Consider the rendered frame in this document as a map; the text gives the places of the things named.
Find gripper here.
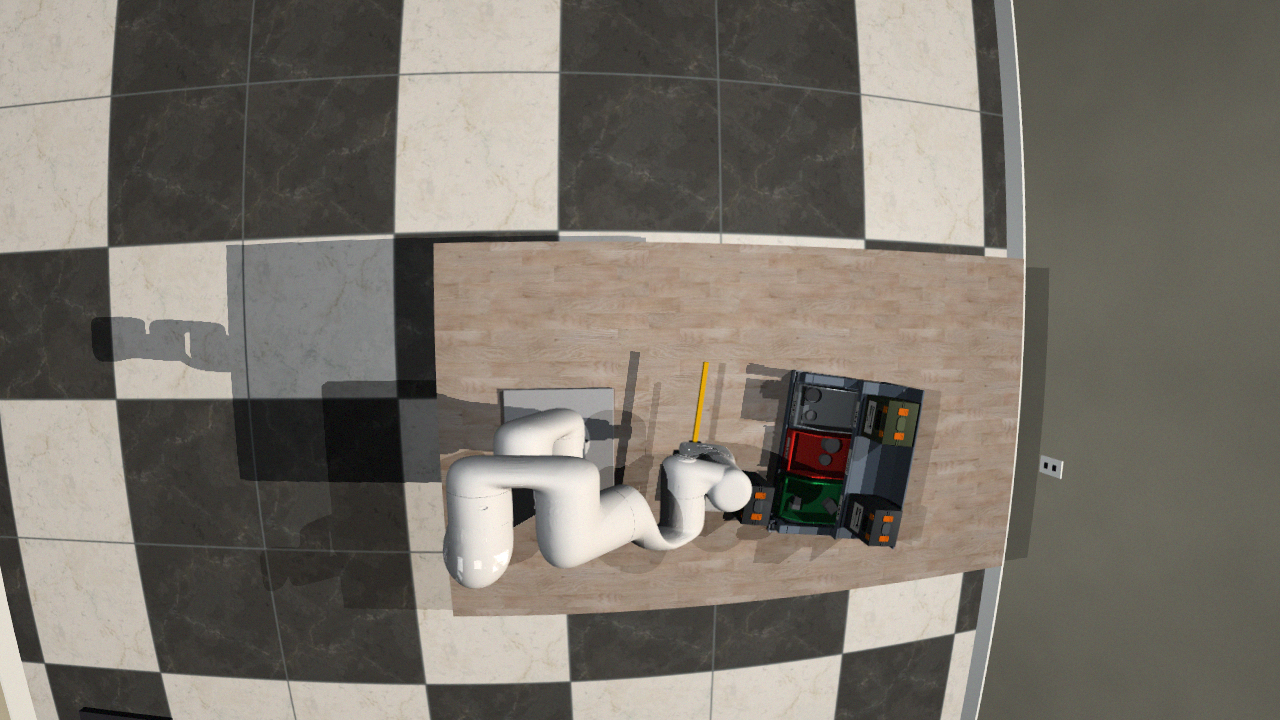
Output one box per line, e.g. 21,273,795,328
673,439,735,462

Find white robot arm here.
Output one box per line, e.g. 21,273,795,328
443,407,753,589

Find red open bin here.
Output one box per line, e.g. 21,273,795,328
781,428,851,480

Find yellow bar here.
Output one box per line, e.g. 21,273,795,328
692,363,709,442

